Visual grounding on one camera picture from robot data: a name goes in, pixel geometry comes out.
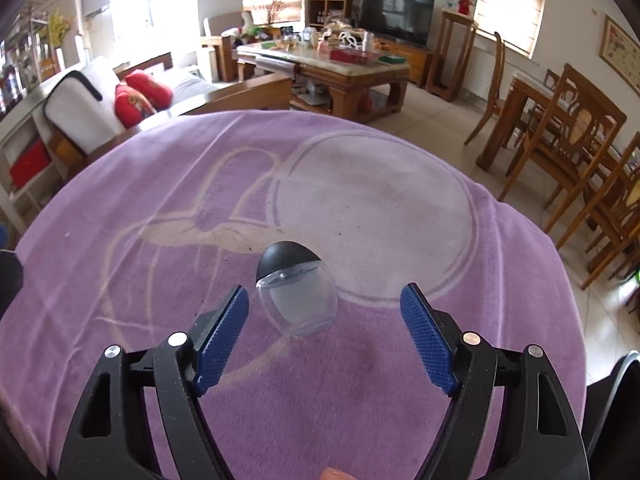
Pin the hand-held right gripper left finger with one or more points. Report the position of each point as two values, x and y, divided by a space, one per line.
222 340

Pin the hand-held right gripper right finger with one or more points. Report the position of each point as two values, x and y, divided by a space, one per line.
427 340

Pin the clear container with black cap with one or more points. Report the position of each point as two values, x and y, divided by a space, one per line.
300 305

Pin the person's right hand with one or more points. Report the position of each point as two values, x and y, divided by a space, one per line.
337 475

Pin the white shelf unit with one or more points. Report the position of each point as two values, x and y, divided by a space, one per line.
15 200

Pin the red storage box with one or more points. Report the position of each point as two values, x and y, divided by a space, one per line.
30 162

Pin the purple blanket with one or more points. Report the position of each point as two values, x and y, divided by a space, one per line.
375 200

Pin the red cushion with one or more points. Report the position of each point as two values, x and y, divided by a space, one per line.
132 107
150 87

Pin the wooden dining chair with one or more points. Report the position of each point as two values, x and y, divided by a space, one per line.
570 130
615 205
492 90

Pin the wooden sofa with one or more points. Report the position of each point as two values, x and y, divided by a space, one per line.
240 92

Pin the yellow flowers in vase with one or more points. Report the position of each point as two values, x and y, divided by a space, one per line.
59 30

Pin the wooden dining table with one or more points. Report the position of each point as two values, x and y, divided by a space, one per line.
520 95

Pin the white radiator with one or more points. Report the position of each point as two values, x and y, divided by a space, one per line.
480 72

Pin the wooden television cabinet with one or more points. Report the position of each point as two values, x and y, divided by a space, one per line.
417 62

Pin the green flat item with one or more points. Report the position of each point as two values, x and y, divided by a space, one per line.
391 59

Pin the tall wooden stand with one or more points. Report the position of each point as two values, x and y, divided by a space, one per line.
452 55

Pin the wooden coffee table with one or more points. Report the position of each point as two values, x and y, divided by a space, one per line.
325 72

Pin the wooden armchair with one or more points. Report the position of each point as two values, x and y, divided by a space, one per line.
220 50

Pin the red flat box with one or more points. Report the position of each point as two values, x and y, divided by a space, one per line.
350 55

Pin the bright window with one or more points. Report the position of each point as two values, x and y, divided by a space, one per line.
140 5

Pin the clutter of small items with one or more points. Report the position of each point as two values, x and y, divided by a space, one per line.
320 40

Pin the black television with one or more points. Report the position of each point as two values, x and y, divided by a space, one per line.
395 15

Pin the red ornament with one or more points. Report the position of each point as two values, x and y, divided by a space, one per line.
464 2

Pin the framed wall picture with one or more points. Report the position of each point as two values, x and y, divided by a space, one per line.
620 55

